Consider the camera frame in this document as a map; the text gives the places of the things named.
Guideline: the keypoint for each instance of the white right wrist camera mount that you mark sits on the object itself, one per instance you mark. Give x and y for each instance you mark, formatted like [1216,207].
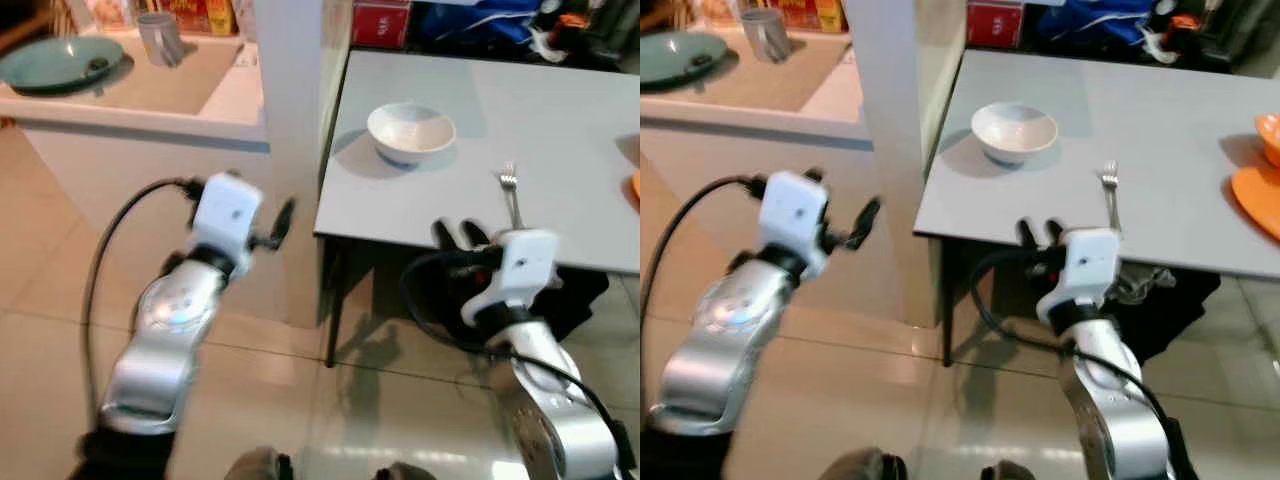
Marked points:
[520,265]
[1088,262]

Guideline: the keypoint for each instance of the white ceramic bowl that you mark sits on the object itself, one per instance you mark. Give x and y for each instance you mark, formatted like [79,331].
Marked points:
[411,130]
[1014,130]

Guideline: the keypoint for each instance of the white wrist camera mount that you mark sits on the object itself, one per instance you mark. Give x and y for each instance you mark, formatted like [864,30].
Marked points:
[1088,262]
[228,212]
[795,212]
[520,265]

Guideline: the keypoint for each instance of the small dark object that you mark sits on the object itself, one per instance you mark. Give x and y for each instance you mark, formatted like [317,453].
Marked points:
[97,64]
[702,59]

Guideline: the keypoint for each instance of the black bag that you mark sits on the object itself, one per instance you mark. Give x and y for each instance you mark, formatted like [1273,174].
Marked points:
[1225,35]
[605,30]

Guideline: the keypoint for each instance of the red and yellow box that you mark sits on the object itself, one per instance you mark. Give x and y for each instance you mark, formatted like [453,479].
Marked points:
[200,15]
[810,13]

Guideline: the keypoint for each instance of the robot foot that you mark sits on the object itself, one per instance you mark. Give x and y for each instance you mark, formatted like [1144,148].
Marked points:
[1008,471]
[875,466]
[258,466]
[405,472]

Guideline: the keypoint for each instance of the grey cup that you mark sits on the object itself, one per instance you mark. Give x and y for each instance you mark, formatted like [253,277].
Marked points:
[160,40]
[766,36]

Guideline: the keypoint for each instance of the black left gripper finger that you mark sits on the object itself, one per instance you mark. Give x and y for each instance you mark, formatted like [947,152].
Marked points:
[865,222]
[285,220]

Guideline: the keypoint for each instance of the teal green plate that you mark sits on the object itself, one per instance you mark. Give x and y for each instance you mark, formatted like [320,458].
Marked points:
[50,65]
[675,58]

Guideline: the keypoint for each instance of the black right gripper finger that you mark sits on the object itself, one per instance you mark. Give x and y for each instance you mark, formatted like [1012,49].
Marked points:
[1025,234]
[444,236]
[1052,233]
[474,236]

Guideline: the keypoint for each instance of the orange bowl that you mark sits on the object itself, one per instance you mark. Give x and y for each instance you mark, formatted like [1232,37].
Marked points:
[1270,140]

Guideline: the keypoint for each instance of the black table leg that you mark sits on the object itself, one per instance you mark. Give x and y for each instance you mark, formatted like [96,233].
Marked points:
[332,300]
[947,300]

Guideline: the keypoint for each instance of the orange plate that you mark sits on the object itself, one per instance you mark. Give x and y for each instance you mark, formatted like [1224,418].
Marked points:
[1260,200]
[636,185]

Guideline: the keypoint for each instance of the blue cloth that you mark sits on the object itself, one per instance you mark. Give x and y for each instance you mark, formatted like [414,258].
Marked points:
[1090,25]
[470,25]

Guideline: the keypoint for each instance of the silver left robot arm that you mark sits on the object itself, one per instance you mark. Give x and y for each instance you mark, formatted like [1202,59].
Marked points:
[160,340]
[720,340]

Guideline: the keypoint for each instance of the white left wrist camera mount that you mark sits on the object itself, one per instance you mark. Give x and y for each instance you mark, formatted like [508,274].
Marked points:
[795,212]
[228,212]

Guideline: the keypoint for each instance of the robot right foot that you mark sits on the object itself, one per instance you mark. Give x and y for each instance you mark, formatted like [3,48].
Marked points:
[405,472]
[1008,471]

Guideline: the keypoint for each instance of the white counter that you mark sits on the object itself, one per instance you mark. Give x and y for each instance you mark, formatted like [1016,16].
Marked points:
[800,105]
[200,110]

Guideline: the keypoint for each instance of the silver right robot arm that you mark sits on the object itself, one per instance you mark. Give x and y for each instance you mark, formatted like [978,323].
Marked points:
[1125,410]
[555,410]

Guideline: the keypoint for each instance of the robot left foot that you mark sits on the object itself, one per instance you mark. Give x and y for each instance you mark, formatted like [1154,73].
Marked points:
[258,466]
[875,466]

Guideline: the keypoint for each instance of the silver metal fork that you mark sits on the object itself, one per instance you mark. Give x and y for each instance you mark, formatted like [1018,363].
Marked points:
[512,195]
[1110,190]

